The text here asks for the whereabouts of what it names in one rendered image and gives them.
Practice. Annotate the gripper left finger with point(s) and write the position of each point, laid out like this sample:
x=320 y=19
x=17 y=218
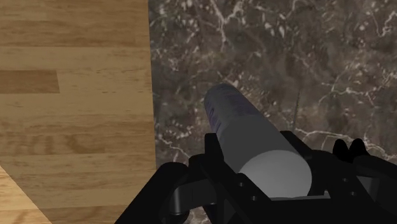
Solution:
x=214 y=173

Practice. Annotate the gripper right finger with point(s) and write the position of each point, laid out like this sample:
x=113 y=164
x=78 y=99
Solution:
x=341 y=173

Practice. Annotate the grey cylindrical bottle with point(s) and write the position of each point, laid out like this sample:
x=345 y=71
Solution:
x=248 y=136

